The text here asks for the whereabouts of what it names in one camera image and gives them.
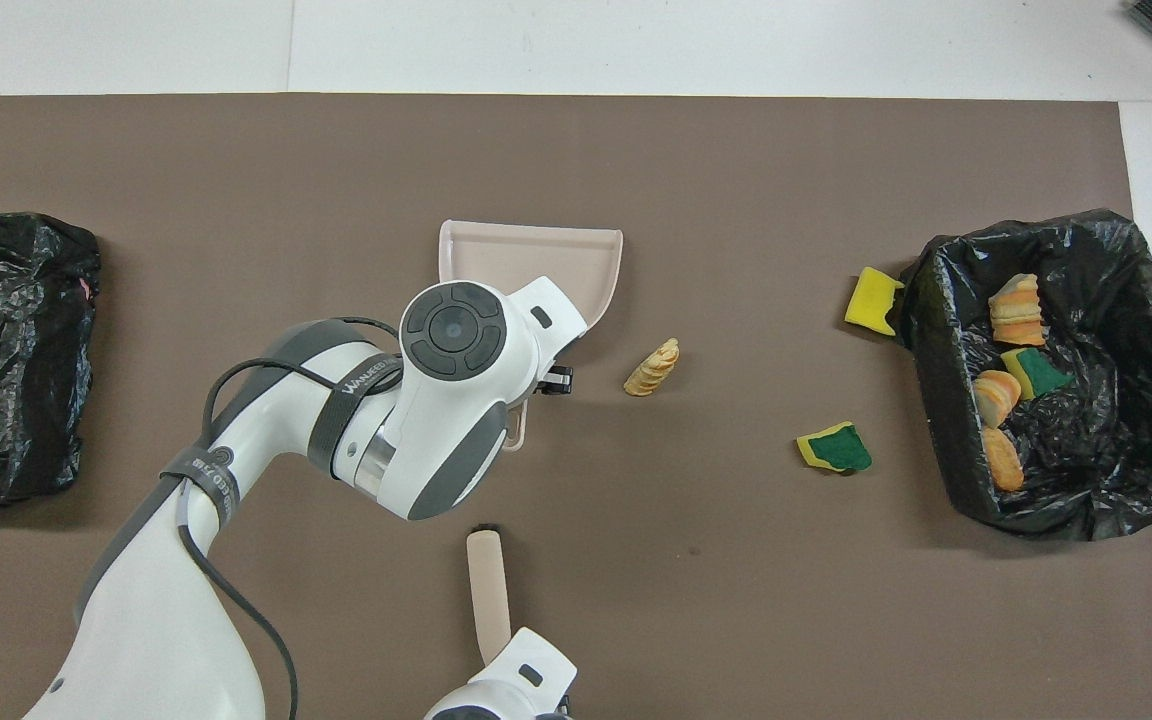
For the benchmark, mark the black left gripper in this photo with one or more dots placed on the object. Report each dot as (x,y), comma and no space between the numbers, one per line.
(556,380)

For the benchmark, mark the beige rock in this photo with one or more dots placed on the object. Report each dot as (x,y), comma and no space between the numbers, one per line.
(651,370)

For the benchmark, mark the beige plastic dustpan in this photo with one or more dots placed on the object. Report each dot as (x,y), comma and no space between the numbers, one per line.
(536,265)

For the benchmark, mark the beige hand brush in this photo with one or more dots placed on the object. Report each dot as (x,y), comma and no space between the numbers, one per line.
(489,590)

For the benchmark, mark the small pale bread chunk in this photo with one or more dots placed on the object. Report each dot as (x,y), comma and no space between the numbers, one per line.
(996,398)

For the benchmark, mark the brown bread roll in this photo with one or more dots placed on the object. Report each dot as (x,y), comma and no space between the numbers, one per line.
(1003,460)

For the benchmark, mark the large pale bread chunk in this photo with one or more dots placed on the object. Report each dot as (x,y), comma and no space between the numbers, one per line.
(1016,310)

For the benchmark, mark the small yellow green sponge piece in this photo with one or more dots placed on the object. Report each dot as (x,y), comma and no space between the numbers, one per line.
(1034,373)

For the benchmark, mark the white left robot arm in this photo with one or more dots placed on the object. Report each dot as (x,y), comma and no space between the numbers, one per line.
(456,420)

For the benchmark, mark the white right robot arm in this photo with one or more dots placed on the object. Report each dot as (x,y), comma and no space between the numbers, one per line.
(516,680)

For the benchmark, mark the brown table mat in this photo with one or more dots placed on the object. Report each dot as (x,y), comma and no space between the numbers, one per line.
(736,150)

